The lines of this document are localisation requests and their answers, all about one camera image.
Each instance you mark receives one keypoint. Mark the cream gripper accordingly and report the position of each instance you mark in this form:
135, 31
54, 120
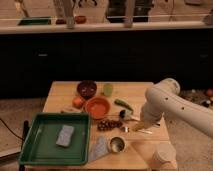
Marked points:
148, 124

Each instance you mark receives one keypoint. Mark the yellow banana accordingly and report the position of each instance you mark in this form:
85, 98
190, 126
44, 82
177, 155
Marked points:
138, 126

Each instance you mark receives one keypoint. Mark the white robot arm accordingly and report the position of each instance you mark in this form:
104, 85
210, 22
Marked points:
163, 97

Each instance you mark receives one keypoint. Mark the small metal cup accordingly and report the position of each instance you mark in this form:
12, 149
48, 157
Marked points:
117, 145

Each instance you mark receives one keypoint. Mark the green plastic cup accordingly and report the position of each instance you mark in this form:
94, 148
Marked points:
107, 89

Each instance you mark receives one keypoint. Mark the green cucumber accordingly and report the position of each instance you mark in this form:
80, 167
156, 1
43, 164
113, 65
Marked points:
123, 103

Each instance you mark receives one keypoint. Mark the wooden table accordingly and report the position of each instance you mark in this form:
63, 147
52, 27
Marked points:
139, 154

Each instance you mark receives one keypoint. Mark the white round container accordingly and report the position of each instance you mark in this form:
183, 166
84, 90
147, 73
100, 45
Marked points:
164, 152

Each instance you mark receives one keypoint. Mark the bunch of dark grapes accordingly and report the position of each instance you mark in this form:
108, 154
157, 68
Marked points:
106, 125

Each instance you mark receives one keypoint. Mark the orange bowl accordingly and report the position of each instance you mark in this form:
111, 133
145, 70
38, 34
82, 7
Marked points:
97, 107

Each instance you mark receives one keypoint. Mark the grey cloth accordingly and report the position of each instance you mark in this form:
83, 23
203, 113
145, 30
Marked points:
99, 149

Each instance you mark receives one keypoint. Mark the dark brown bowl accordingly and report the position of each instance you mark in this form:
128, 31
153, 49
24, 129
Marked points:
87, 89

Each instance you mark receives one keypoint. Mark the red tomato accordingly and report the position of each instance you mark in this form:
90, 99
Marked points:
78, 102

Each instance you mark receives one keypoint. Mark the grey sponge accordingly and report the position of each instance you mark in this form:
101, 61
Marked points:
65, 135

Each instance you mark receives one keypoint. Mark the green plastic tray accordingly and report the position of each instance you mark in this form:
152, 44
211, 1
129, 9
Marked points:
40, 148

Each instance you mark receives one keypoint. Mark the red bowl on shelf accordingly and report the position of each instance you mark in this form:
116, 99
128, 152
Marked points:
80, 19

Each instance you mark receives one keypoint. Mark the green tray on shelf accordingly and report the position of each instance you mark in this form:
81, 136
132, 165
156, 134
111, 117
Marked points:
35, 21

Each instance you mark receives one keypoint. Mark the metal spoon black handle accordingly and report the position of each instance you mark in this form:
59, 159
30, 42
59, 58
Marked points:
128, 115

